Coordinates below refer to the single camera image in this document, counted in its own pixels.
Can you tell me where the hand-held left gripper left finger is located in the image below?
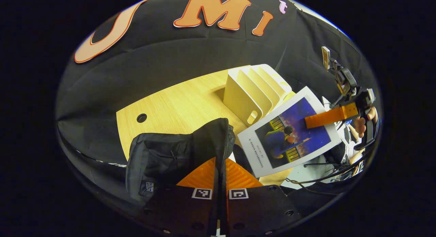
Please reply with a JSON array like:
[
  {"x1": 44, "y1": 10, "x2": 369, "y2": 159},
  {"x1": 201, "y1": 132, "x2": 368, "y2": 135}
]
[{"x1": 143, "y1": 157, "x2": 219, "y2": 237}]

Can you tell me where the black schoolbag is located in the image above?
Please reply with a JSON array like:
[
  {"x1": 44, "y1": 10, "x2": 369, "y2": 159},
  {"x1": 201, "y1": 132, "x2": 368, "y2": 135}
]
[{"x1": 125, "y1": 118, "x2": 236, "y2": 202}]

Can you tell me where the blue cover book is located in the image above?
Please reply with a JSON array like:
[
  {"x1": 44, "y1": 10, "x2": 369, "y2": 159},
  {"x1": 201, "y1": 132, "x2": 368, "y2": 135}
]
[{"x1": 237, "y1": 86, "x2": 342, "y2": 178}]

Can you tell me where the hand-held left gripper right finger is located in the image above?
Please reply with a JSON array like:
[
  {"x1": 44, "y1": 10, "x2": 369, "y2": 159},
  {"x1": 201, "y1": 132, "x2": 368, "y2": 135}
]
[{"x1": 220, "y1": 158, "x2": 303, "y2": 237}]

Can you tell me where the white bookshelf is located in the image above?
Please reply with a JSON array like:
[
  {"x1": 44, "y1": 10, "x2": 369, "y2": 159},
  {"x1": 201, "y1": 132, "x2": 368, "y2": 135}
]
[{"x1": 223, "y1": 64, "x2": 296, "y2": 127}]

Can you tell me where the black cable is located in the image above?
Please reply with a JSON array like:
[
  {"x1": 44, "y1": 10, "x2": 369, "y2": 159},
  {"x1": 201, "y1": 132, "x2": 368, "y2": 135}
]
[{"x1": 285, "y1": 155, "x2": 370, "y2": 187}]

